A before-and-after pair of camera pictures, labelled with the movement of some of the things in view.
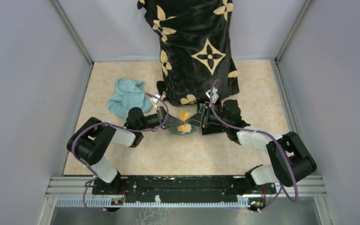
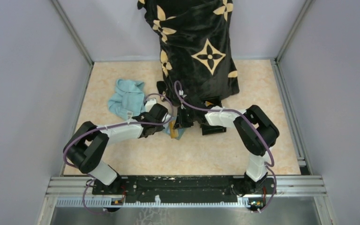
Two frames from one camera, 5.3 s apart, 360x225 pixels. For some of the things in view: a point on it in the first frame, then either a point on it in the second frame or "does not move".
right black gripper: [194, 120] → [180, 122]
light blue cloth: [129, 94] does not move
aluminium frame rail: [73, 186] does not move
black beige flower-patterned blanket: [194, 39] does not move
